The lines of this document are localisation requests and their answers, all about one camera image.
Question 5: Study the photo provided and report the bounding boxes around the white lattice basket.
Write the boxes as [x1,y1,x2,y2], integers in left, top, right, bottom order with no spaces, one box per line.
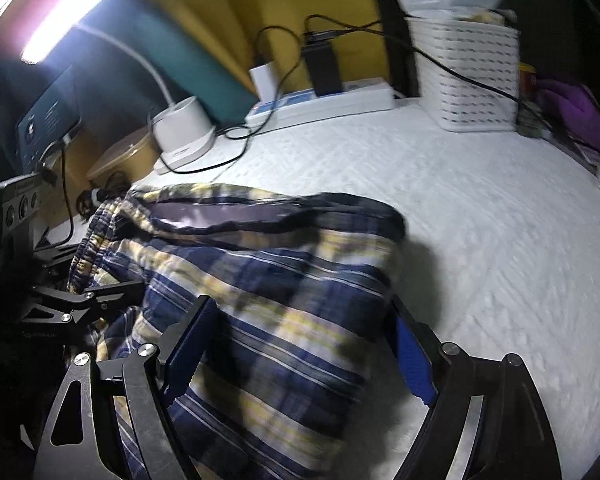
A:
[406,18,519,132]

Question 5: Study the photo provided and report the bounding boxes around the coiled black cable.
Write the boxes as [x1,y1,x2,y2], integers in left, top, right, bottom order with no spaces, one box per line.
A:
[75,171,131,219]

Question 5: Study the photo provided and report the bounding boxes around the white desk lamp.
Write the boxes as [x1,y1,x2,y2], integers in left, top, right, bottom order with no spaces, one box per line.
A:
[20,0,215,174]

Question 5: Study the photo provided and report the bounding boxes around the beige plastic container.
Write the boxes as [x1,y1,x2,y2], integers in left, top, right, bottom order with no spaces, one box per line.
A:
[86,128,159,188]

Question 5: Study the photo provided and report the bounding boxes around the purple cloth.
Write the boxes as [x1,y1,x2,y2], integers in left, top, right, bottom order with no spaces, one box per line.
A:
[535,79,600,152]

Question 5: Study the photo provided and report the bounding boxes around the white power strip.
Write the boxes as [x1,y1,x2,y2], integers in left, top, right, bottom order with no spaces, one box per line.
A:
[245,78,394,131]

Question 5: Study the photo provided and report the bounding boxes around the blue yellow plaid pants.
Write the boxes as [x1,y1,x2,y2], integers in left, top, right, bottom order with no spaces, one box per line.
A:
[68,184,406,479]

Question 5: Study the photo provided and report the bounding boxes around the black power adapter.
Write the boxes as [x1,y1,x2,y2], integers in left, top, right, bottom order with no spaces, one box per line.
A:
[302,41,343,96]

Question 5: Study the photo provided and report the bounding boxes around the teal curtain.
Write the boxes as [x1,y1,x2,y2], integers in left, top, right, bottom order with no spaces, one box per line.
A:
[80,0,256,126]

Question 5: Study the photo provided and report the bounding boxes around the white charger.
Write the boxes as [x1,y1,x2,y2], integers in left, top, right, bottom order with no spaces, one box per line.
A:
[249,62,280,103]

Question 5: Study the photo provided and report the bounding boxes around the yellow curtain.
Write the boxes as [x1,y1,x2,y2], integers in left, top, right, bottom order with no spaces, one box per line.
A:
[149,0,380,91]

